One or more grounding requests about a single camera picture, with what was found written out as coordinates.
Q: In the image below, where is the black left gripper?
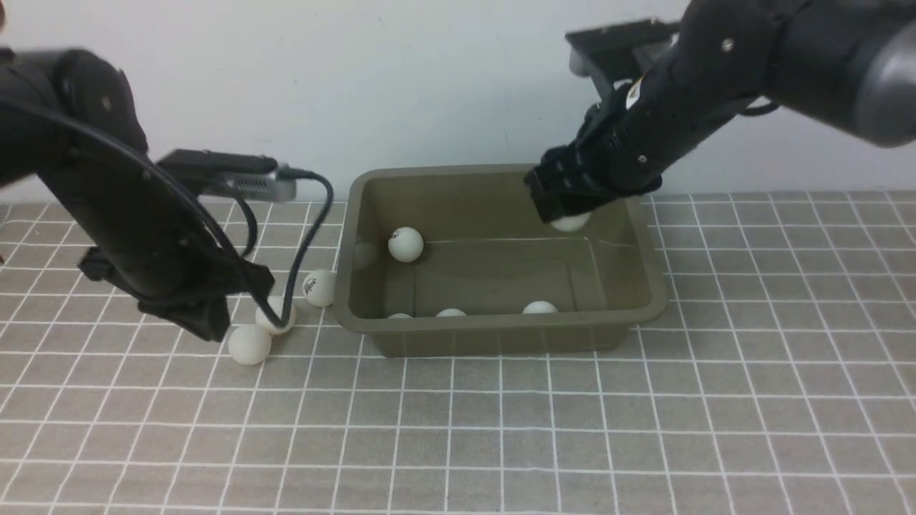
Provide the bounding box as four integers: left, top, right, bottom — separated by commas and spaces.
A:
78, 245, 275, 341

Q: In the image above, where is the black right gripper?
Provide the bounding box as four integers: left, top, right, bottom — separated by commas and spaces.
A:
524, 91, 699, 224

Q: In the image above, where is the white ball with logo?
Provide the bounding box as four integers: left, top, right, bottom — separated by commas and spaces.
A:
302, 270, 336, 308

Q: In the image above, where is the plain white ball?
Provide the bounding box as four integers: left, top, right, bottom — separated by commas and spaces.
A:
255, 296, 298, 335
522, 300, 559, 314
387, 226, 425, 263
226, 325, 273, 366

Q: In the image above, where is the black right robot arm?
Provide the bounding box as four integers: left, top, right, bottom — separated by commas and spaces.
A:
524, 1, 915, 224

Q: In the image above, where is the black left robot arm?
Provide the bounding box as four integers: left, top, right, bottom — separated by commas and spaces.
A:
1, 48, 275, 341

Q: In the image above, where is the olive green plastic bin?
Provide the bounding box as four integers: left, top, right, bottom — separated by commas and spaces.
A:
333, 165, 668, 358

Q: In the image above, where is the grey checked tablecloth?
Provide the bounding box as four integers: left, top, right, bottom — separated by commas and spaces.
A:
1, 192, 915, 514

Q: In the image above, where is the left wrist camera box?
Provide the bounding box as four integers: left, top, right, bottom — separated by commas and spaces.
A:
157, 149, 297, 202

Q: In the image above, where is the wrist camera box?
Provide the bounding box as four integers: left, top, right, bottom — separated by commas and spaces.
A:
565, 19, 680, 98
157, 149, 297, 202

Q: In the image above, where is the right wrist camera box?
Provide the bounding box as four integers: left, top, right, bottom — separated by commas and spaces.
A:
565, 19, 680, 98

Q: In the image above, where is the black camera cable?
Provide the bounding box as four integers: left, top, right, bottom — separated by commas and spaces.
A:
0, 100, 335, 328

